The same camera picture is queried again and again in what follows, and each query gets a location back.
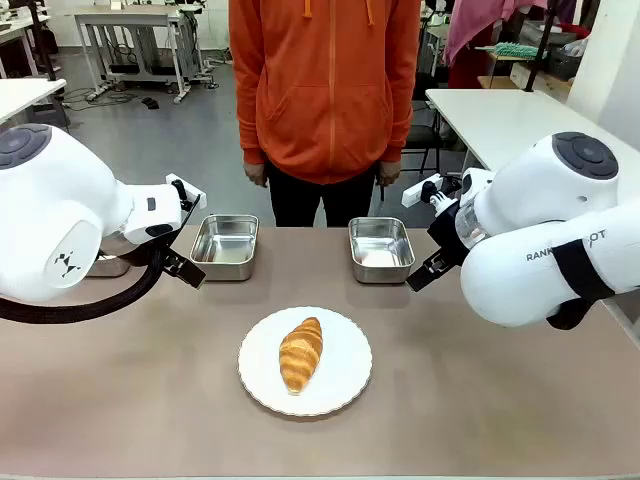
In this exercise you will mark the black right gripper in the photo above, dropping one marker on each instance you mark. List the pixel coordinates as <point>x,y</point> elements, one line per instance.
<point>447,235</point>

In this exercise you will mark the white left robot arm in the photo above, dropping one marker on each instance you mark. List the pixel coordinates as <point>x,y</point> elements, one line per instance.
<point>47,210</point>

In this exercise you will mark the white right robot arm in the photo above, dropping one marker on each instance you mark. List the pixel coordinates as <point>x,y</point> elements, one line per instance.
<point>540,200</point>

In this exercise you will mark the steel rectangular container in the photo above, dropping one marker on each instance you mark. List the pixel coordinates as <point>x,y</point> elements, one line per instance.
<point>225,247</point>
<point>381,250</point>
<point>107,265</point>

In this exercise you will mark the golden croissant bread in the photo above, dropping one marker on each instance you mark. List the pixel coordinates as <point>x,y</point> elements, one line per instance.
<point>300,355</point>

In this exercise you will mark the person's left hand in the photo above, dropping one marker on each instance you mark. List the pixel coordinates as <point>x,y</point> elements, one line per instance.
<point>389,174</point>

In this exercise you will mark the person's right hand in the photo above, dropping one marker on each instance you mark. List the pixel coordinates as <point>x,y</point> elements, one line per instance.
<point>255,174</point>

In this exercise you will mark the white scalloped plate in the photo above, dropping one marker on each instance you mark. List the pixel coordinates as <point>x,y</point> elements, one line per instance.
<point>340,370</point>

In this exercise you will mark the black trousers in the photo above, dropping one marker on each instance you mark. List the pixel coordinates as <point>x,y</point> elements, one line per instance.
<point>300,202</point>

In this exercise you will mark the black chair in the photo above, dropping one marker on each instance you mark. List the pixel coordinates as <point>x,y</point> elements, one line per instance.
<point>422,135</point>

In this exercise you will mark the black floor power strip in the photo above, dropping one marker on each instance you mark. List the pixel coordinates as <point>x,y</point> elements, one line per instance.
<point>150,103</point>

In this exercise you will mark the white side table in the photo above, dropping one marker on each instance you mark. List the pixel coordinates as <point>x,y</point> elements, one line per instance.
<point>505,120</point>
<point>25,97</point>

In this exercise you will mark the person in orange hoodie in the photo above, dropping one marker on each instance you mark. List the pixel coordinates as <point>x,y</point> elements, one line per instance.
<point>325,85</point>

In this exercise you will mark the grey metal workbench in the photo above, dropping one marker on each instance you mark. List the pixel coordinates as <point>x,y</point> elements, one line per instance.
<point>140,35</point>

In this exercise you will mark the green microfibre duster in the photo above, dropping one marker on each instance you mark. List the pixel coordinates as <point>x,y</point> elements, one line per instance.
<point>520,50</point>

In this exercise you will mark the grey storage crate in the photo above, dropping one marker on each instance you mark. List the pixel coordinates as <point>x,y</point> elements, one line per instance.
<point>565,62</point>

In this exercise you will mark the pink hanging cloth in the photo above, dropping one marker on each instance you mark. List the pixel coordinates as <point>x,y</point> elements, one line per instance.
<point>480,25</point>

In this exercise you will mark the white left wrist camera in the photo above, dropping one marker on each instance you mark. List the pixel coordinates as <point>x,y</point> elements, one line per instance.
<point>192,192</point>

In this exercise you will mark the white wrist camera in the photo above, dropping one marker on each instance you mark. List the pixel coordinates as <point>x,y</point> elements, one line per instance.
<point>417,192</point>
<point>192,192</point>

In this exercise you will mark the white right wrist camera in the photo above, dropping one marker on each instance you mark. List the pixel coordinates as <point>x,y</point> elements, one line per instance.
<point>417,192</point>

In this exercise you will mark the black camera pole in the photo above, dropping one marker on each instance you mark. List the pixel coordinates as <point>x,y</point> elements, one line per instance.
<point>44,40</point>
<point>540,45</point>

